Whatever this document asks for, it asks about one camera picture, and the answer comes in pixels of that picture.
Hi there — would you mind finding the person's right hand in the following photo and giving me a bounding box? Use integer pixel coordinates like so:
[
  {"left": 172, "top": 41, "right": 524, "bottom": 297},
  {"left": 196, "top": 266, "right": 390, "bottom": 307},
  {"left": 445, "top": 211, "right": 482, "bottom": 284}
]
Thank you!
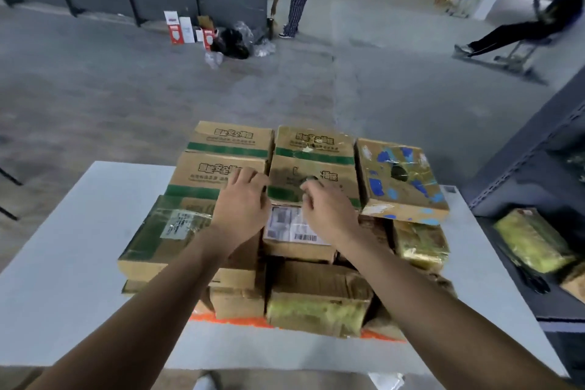
[{"left": 300, "top": 177, "right": 362, "bottom": 251}]

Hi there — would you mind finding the person's left hand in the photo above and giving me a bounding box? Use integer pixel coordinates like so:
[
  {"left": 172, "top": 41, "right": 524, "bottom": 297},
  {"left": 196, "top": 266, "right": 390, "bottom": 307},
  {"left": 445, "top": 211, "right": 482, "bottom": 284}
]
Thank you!
[{"left": 211, "top": 168, "right": 273, "bottom": 251}]

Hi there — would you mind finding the white-labelled small parcel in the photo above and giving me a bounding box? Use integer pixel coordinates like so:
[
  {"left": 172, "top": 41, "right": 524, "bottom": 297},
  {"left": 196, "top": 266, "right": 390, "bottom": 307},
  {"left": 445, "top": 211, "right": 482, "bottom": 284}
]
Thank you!
[{"left": 263, "top": 204, "right": 338, "bottom": 263}]

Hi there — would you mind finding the green striped box torn hole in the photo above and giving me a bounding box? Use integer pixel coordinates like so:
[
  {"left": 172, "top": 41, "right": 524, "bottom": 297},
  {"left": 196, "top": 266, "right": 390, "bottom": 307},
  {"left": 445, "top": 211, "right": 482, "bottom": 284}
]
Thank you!
[{"left": 266, "top": 155, "right": 362, "bottom": 208}]

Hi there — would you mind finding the green striped cardboard box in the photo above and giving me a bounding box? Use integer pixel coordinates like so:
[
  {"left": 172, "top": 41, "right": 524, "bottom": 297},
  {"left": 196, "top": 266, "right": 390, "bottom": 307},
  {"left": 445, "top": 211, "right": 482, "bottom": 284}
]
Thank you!
[
  {"left": 185, "top": 121, "right": 275, "bottom": 160},
  {"left": 164, "top": 152, "right": 271, "bottom": 203}
]

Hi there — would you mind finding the green striped box white scuff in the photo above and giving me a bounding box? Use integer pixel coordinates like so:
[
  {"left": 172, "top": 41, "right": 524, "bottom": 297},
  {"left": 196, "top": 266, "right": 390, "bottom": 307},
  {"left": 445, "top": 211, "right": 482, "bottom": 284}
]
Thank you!
[{"left": 273, "top": 126, "right": 356, "bottom": 166}]

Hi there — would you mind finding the blue spotted cardboard box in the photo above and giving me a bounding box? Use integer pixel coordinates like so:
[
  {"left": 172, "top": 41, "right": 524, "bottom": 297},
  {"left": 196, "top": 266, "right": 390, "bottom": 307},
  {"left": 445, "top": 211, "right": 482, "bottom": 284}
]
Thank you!
[{"left": 355, "top": 138, "right": 451, "bottom": 226}]

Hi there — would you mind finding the large green striped labelled box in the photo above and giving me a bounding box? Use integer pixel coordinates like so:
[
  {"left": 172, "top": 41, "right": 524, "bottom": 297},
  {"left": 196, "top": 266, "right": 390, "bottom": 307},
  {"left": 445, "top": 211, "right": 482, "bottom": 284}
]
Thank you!
[{"left": 118, "top": 195, "right": 261, "bottom": 290}]

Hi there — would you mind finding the yellow-green taped parcel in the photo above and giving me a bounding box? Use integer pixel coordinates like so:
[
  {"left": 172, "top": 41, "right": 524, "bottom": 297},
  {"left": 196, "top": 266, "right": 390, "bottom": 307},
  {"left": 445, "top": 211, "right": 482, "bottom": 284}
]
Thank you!
[{"left": 392, "top": 219, "right": 451, "bottom": 272}]

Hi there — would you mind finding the yellow parcel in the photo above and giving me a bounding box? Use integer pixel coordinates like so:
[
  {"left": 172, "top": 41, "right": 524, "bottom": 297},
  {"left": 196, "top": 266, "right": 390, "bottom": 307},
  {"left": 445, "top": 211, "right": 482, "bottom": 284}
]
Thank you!
[{"left": 493, "top": 208, "right": 576, "bottom": 274}]

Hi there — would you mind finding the brown parcel with purple label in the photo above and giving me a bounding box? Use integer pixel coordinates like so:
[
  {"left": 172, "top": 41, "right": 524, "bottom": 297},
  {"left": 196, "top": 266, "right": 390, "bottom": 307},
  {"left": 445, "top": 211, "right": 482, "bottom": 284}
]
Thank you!
[{"left": 559, "top": 261, "right": 585, "bottom": 303}]

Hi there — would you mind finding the person's right forearm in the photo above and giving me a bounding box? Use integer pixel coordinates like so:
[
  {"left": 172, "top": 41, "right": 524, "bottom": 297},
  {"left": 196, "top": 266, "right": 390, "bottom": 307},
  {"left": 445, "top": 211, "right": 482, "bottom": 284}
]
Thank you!
[{"left": 338, "top": 229, "right": 567, "bottom": 390}]

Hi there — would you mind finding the person's left forearm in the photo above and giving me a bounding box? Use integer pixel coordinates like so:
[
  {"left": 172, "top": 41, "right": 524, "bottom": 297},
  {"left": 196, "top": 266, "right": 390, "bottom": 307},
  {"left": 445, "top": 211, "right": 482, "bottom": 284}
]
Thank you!
[{"left": 27, "top": 229, "right": 238, "bottom": 390}]

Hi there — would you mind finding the person's white left shoe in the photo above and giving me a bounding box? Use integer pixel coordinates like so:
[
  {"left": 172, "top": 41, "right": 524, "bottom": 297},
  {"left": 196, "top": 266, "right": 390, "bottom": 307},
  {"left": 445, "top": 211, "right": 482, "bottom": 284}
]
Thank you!
[{"left": 194, "top": 371, "right": 222, "bottom": 390}]

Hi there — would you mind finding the orange perforated plastic mat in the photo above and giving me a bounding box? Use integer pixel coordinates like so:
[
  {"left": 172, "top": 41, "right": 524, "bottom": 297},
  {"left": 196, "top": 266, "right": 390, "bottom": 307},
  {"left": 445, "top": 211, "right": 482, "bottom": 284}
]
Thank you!
[{"left": 190, "top": 311, "right": 405, "bottom": 342}]

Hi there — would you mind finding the white table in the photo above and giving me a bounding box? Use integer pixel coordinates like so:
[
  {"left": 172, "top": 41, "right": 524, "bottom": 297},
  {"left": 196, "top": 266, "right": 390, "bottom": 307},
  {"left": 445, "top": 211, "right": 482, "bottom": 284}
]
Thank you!
[{"left": 0, "top": 161, "right": 570, "bottom": 377}]

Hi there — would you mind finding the black rubbish bag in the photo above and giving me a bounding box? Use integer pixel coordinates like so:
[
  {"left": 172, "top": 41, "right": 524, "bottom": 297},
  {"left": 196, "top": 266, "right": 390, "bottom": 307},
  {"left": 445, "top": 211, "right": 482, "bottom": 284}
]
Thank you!
[{"left": 212, "top": 28, "right": 251, "bottom": 60}]

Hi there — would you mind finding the crumpled white paper bag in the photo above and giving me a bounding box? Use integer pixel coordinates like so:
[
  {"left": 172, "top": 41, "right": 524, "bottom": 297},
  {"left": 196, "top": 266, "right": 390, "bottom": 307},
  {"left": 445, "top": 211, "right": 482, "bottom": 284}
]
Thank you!
[{"left": 367, "top": 372, "right": 405, "bottom": 390}]

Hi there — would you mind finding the dark blue metal shelf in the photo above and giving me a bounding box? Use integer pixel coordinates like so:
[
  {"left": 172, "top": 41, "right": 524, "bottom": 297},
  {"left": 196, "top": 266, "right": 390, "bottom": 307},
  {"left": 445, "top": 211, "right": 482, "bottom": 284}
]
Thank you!
[{"left": 461, "top": 67, "right": 585, "bottom": 377}]

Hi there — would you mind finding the tall red white carton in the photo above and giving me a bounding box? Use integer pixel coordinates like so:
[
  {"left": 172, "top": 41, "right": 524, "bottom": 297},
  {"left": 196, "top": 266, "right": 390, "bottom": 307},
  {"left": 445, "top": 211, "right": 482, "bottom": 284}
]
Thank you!
[{"left": 163, "top": 10, "right": 185, "bottom": 44}]

